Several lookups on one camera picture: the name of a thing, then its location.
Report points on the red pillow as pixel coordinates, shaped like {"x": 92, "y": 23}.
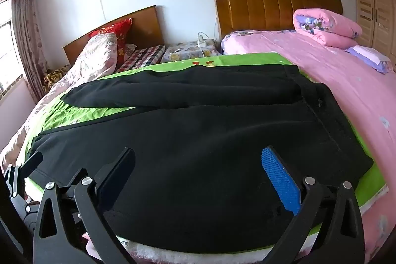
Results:
{"x": 116, "y": 29}

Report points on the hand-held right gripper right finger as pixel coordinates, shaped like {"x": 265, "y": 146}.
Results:
{"x": 280, "y": 180}

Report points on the green printed cartoon cloth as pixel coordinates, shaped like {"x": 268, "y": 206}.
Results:
{"x": 92, "y": 113}

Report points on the pale pink patterned quilt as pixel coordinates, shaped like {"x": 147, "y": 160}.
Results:
{"x": 92, "y": 61}

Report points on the large padded wooden headboard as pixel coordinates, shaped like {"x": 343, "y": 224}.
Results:
{"x": 263, "y": 7}

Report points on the yellow brown floral blanket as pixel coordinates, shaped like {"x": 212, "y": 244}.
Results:
{"x": 55, "y": 78}

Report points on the pink bed sheet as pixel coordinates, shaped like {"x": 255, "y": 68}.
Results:
{"x": 340, "y": 84}

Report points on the black pants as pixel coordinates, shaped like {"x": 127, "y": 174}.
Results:
{"x": 201, "y": 143}

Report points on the purple pillow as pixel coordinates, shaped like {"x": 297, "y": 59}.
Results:
{"x": 369, "y": 58}

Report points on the window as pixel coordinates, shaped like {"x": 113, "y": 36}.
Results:
{"x": 7, "y": 50}

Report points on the small plain wooden headboard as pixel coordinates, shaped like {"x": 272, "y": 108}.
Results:
{"x": 145, "y": 26}

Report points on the white power strip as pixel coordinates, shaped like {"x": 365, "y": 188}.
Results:
{"x": 202, "y": 40}

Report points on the plaid cloth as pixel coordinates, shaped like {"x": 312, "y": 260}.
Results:
{"x": 142, "y": 58}

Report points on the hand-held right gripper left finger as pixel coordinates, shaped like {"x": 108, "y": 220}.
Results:
{"x": 115, "y": 172}

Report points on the floral cloth covered nightstand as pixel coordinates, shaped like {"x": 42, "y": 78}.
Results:
{"x": 185, "y": 52}

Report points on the pink patterned curtain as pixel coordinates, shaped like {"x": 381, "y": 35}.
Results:
{"x": 27, "y": 29}

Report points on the light wooden wardrobe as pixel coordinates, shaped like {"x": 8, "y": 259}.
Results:
{"x": 376, "y": 4}

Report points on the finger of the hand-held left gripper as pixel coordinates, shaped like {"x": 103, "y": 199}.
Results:
{"x": 32, "y": 163}
{"x": 14, "y": 179}

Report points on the folded pink floral quilt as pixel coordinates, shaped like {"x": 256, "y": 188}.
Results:
{"x": 328, "y": 29}

